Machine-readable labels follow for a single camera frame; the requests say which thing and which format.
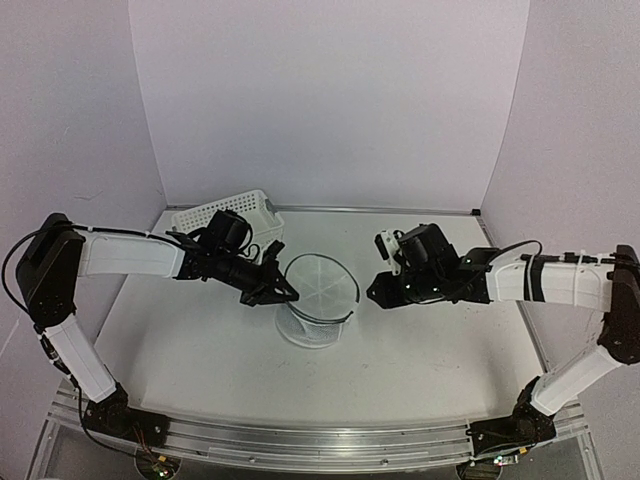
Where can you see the white mesh laundry bag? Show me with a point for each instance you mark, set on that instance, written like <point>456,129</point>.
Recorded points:
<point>329,296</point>

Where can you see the white perforated plastic basket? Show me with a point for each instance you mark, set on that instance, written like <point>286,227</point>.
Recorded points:
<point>254,206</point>

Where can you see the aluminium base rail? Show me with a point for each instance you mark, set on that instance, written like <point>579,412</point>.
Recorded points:
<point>454,448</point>

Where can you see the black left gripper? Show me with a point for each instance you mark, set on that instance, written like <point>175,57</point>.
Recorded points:
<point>270,278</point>

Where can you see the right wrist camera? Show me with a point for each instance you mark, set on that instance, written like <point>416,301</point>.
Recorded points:
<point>389,249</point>

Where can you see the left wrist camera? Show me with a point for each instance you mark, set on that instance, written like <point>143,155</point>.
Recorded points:
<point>273,250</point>

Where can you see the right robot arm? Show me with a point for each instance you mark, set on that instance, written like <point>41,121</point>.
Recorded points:
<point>424,268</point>

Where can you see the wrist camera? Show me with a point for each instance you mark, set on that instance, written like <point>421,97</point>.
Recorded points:
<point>389,249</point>
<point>273,250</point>

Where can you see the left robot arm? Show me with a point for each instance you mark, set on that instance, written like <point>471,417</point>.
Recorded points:
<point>55,257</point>

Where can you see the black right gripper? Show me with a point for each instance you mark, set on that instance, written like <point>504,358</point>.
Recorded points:
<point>382,288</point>

